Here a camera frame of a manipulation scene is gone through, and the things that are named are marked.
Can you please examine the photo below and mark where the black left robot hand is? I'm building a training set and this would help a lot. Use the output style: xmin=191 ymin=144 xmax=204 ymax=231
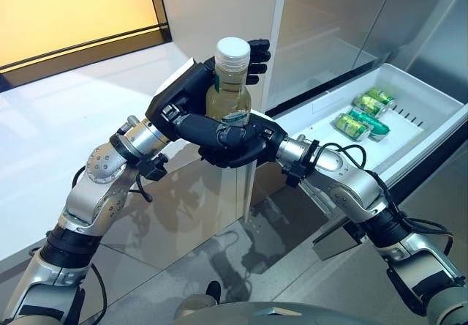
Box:
xmin=145 ymin=38 xmax=273 ymax=146

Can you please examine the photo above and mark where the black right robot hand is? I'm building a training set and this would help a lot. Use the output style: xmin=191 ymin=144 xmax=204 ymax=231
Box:
xmin=198 ymin=111 xmax=289 ymax=169

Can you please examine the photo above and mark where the yellow drink bottle white cap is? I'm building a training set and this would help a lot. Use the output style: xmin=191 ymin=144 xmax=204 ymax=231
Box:
xmin=205 ymin=37 xmax=254 ymax=127

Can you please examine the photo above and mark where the white fridge drawer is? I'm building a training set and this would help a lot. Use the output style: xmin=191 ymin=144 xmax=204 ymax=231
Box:
xmin=264 ymin=62 xmax=468 ymax=261

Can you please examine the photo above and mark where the stainless steel fridge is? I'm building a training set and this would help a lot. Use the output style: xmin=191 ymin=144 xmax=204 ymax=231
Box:
xmin=268 ymin=0 xmax=468 ymax=231

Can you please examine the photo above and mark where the white tall cabinet panel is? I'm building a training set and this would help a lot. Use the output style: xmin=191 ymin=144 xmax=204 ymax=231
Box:
xmin=156 ymin=0 xmax=290 ymax=223

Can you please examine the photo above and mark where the white counter cabinet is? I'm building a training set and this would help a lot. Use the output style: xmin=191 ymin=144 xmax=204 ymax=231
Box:
xmin=0 ymin=41 xmax=257 ymax=267

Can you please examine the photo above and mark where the teal green soda can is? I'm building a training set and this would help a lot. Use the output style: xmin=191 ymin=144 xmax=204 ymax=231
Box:
xmin=347 ymin=108 xmax=390 ymax=141

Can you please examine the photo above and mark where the black framed backlit window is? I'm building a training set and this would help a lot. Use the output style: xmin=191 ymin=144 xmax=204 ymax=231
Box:
xmin=0 ymin=0 xmax=173 ymax=89

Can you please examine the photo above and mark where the grey robot torso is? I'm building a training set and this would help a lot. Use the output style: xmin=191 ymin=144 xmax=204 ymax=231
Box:
xmin=174 ymin=300 xmax=433 ymax=325

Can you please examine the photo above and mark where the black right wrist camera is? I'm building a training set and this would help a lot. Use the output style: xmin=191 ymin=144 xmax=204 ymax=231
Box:
xmin=282 ymin=155 xmax=312 ymax=189

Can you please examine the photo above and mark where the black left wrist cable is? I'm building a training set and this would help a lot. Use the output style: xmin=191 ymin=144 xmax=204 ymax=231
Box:
xmin=71 ymin=165 xmax=154 ymax=325

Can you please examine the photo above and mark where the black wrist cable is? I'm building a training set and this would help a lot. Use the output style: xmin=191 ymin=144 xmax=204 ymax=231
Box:
xmin=71 ymin=165 xmax=154 ymax=325
xmin=314 ymin=141 xmax=465 ymax=278

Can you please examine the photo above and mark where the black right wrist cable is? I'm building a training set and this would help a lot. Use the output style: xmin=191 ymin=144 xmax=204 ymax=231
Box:
xmin=314 ymin=141 xmax=465 ymax=278

